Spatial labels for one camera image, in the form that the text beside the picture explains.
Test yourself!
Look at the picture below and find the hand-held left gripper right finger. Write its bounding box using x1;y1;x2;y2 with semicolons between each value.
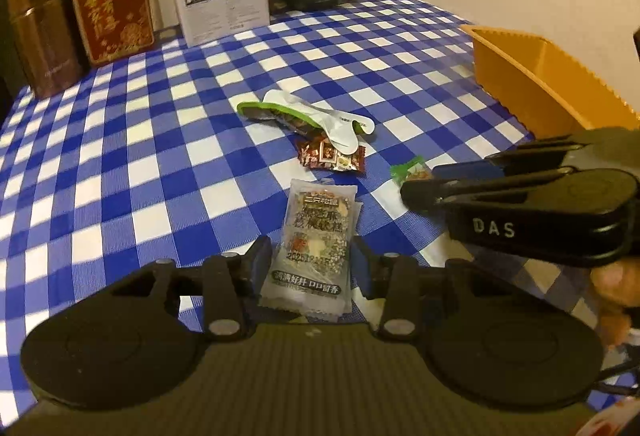
350;239;511;341

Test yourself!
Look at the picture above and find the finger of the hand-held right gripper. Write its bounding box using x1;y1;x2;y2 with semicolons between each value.
400;167;581;215
432;135;592;183

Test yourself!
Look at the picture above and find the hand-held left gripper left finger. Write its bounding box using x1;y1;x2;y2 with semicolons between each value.
107;236;274;342

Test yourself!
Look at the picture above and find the green candy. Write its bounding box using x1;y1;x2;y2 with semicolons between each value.
390;155;434;190

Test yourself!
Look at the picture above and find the grey clear snack packet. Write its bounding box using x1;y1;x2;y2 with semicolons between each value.
259;179;359;318

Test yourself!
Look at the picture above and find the orange plastic basket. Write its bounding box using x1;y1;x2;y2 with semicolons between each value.
459;24;640;141

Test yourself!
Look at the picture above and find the person's right hand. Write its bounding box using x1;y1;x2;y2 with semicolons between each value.
589;259;640;348

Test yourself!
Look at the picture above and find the brown snack packet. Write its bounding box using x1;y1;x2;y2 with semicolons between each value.
296;139;368;176

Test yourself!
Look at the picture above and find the blue white checkered tablecloth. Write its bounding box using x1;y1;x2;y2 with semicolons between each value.
0;0;640;419

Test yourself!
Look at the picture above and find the green edged snack packet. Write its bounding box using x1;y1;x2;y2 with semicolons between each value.
236;89;322;135

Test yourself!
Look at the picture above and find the red patterned box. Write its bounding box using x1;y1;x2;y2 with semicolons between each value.
69;0;156;68

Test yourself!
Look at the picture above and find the brown metal canister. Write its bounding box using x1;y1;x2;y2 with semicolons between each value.
4;0;84;100

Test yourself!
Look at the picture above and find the black appliance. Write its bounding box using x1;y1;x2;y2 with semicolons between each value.
0;0;28;117

